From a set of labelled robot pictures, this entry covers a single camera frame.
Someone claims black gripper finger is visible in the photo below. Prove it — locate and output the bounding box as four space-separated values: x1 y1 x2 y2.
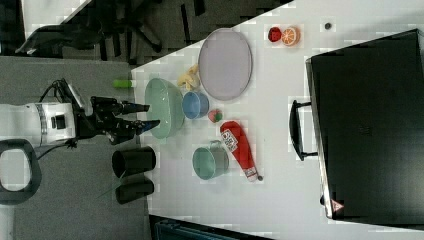
117 120 160 135
121 103 150 115

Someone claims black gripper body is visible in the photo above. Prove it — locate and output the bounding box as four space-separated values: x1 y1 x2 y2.
76 96 123 145

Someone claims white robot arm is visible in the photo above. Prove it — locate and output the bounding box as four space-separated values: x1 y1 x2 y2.
1 96 160 148

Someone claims green marker pen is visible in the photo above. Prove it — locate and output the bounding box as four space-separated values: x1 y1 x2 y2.
113 80 134 88

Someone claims black utensil holder cup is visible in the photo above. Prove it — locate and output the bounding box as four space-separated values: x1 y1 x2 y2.
112 146 157 178

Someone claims green perforated colander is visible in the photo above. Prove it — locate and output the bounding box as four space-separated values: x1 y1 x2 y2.
144 78 185 139

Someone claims blue bowl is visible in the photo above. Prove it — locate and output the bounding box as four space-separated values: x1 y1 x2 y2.
182 91 209 119

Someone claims yellow toy banana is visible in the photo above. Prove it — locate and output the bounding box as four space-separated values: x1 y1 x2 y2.
177 64 200 91

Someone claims black office chair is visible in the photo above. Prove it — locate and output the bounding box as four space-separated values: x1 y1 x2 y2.
15 0 162 65

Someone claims red toy strawberry near bowl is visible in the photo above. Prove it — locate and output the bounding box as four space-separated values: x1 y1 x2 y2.
208 109 223 123

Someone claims green metal cup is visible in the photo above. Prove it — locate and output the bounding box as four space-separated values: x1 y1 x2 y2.
192 140 229 180

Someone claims lilac round plate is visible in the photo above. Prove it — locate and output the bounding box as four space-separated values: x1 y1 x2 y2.
198 28 253 101

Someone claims red ketchup bottle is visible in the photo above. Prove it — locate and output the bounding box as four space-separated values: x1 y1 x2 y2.
220 121 259 182

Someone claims red toy strawberry far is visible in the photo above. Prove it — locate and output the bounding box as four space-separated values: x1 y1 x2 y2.
268 27 282 42

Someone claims toy orange half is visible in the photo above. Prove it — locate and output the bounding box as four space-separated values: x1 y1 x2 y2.
281 26 301 46

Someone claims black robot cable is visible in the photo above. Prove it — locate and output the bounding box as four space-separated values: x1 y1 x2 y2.
38 78 68 104

